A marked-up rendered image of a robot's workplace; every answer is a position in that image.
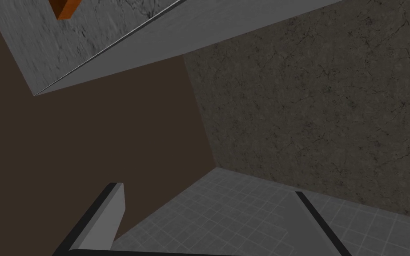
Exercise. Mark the orange block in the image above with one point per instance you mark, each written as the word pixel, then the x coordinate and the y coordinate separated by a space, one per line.
pixel 65 7

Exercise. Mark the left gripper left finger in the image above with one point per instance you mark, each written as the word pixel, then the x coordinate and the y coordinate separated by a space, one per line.
pixel 102 224

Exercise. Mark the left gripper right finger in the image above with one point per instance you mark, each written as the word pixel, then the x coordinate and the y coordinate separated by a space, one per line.
pixel 315 234

